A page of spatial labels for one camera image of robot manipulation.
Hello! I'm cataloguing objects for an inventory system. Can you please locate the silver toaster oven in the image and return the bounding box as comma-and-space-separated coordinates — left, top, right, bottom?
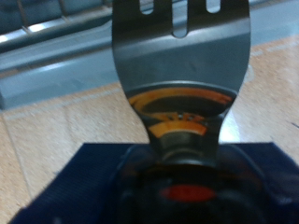
0, 0, 299, 54

